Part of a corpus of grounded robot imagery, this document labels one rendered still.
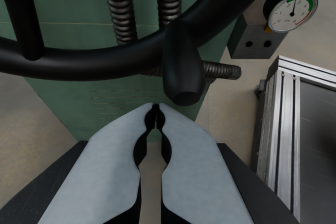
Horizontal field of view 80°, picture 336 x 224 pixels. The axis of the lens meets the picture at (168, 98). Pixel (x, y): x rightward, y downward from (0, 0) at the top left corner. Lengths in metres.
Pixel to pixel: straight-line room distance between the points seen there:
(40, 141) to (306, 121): 1.02
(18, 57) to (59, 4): 0.20
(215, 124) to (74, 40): 0.71
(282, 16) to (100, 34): 0.29
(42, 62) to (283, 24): 0.31
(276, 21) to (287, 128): 0.50
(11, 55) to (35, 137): 0.82
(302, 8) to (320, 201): 0.57
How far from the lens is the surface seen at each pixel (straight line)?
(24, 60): 0.20
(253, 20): 0.38
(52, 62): 0.19
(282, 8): 0.34
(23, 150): 1.00
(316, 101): 0.95
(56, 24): 0.41
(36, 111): 1.06
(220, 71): 0.32
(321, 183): 0.80
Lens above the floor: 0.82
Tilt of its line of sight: 57 degrees down
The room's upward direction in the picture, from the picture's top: 8 degrees clockwise
